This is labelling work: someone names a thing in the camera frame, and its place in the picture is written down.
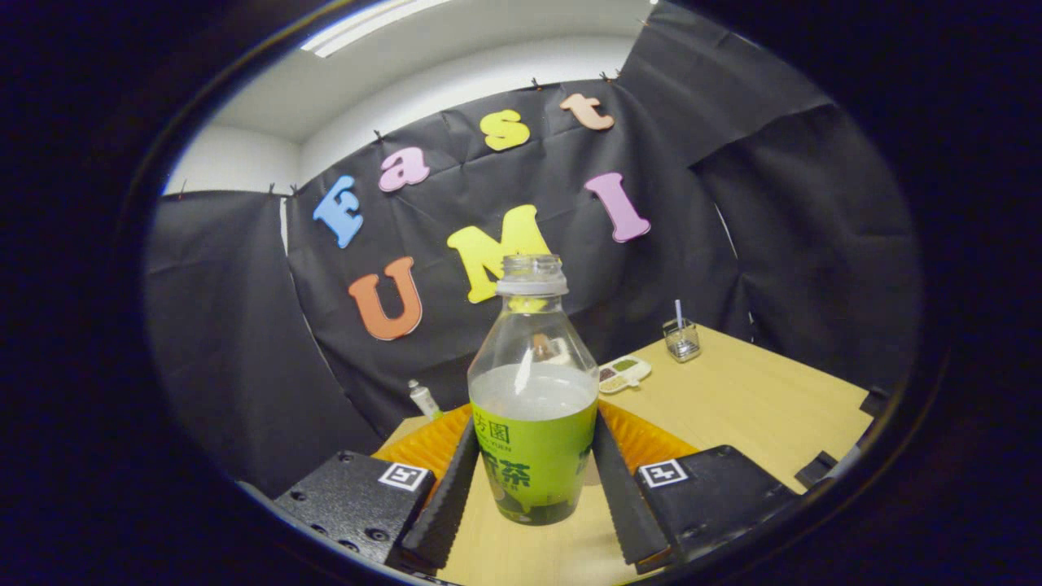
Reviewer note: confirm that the slim white bottle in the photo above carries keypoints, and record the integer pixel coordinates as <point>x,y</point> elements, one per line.
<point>423,399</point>

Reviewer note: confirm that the white toaster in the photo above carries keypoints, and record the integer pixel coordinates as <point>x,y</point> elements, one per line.
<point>562,352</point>

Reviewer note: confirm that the black table clamp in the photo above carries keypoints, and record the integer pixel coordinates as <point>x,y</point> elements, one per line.
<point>814,470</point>
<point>875,403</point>

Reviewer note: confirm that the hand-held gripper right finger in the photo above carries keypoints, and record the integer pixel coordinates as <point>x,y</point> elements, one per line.
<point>631,505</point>

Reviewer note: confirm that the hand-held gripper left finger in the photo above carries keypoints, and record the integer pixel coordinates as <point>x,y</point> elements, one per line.
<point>440,505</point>

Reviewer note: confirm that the white divided dish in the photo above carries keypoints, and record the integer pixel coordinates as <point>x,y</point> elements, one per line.
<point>625,374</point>

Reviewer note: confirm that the clear glass holder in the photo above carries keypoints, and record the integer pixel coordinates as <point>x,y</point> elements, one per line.
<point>682,343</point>

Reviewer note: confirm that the black backdrop cloth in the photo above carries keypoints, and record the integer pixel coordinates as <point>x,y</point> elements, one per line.
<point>733,163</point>

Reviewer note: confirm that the green label juice bottle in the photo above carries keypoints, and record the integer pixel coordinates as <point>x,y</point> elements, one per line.
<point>533,456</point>

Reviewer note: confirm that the wooden table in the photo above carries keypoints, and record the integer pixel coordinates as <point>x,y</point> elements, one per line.
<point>733,407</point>

